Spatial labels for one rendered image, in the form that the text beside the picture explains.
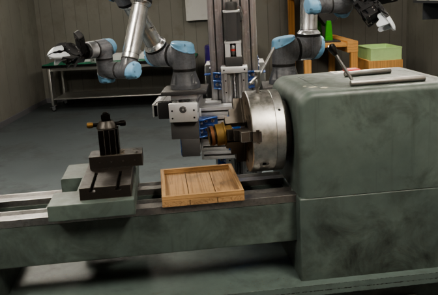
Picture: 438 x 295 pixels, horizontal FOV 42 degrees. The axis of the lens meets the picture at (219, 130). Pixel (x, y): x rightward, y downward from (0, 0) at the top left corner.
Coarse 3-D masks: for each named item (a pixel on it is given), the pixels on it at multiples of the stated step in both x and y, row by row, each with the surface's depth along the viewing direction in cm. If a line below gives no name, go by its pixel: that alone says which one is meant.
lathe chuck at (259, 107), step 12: (252, 96) 215; (264, 96) 215; (252, 108) 210; (264, 108) 211; (252, 120) 208; (264, 120) 209; (264, 132) 208; (276, 132) 209; (252, 144) 210; (264, 144) 209; (276, 144) 210; (252, 156) 213; (264, 156) 212; (276, 156) 212; (252, 168) 216; (264, 168) 218
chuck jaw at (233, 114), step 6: (234, 102) 226; (240, 102) 226; (234, 108) 225; (240, 108) 225; (228, 114) 227; (234, 114) 224; (240, 114) 224; (228, 120) 223; (234, 120) 223; (240, 120) 223; (234, 126) 226
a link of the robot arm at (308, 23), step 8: (304, 16) 280; (312, 16) 280; (304, 24) 281; (312, 24) 281; (304, 32) 281; (312, 32) 281; (304, 40) 282; (312, 40) 281; (320, 40) 284; (304, 48) 281; (312, 48) 282; (320, 48) 284; (304, 56) 283; (312, 56) 285; (320, 56) 287
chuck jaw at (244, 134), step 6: (228, 132) 217; (234, 132) 214; (240, 132) 212; (246, 132) 210; (252, 132) 209; (258, 132) 209; (228, 138) 217; (234, 138) 214; (240, 138) 213; (246, 138) 210; (252, 138) 210; (258, 138) 209
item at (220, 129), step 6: (210, 126) 221; (216, 126) 220; (222, 126) 220; (228, 126) 221; (210, 132) 219; (216, 132) 218; (222, 132) 218; (210, 138) 219; (216, 138) 219; (222, 138) 219; (210, 144) 221; (222, 144) 221
